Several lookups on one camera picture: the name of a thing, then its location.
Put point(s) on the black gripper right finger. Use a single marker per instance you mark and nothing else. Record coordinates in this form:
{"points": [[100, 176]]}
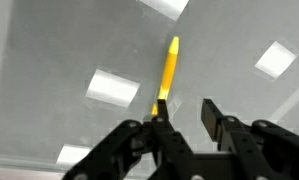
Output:
{"points": [[242, 143]]}

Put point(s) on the yellow pen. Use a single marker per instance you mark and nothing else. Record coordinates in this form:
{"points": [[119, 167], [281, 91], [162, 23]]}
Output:
{"points": [[169, 66]]}

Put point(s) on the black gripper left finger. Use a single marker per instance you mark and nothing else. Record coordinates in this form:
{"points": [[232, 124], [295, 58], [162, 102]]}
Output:
{"points": [[169, 146]]}

